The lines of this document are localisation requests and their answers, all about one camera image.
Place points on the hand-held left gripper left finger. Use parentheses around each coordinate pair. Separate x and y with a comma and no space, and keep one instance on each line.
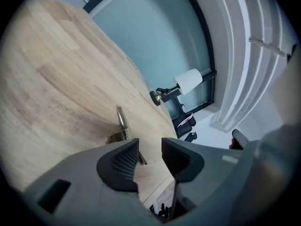
(89,173)

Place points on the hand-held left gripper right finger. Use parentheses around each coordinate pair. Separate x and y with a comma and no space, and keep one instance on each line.
(202,173)

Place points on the silver metal object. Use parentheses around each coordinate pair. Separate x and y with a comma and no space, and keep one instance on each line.
(122,121)

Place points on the red and white object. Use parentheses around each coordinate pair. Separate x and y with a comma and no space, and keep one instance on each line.
(240,138)

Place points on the black office chair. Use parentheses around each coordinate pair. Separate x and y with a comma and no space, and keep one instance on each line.
(185,126)

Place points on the table lamp with white shade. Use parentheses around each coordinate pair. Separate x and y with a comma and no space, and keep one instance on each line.
(189,80)

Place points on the pale wooden stick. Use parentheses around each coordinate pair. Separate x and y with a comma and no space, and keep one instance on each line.
(265,45)

